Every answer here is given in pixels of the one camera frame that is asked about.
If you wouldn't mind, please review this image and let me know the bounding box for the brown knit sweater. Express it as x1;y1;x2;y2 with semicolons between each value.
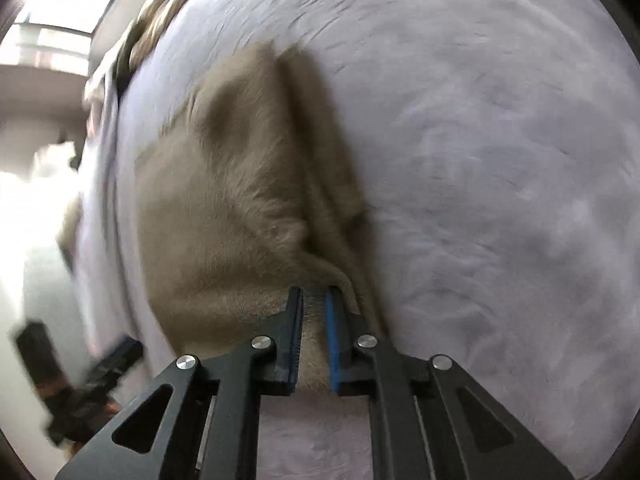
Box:
136;44;385;391

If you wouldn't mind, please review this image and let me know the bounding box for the white pillow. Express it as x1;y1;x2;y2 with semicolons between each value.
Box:
1;141;81;259

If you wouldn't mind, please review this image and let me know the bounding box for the lavender smooth blanket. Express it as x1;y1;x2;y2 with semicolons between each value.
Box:
74;51;175;404

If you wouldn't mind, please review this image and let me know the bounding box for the lavender embossed bed cover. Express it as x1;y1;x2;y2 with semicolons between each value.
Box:
119;0;639;479

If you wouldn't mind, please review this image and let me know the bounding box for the beige striped garment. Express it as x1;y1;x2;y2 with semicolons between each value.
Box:
113;0;189;96

